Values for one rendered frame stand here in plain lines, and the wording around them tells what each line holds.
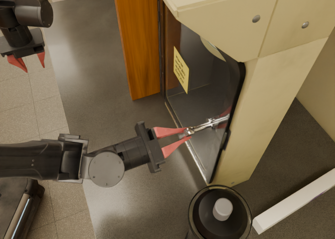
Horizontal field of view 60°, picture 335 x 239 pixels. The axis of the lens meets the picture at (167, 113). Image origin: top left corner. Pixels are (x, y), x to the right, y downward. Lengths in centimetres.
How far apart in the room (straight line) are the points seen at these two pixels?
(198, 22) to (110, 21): 96
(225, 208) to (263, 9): 30
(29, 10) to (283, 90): 53
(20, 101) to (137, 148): 188
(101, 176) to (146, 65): 44
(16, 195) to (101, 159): 124
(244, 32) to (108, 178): 30
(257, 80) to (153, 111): 53
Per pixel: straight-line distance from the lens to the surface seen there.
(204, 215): 51
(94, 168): 48
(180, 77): 64
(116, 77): 101
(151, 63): 84
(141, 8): 72
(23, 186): 170
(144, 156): 56
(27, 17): 72
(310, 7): 38
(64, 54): 113
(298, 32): 40
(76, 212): 182
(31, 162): 50
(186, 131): 54
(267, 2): 33
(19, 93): 244
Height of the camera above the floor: 166
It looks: 54 degrees down
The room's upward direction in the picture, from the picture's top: straight up
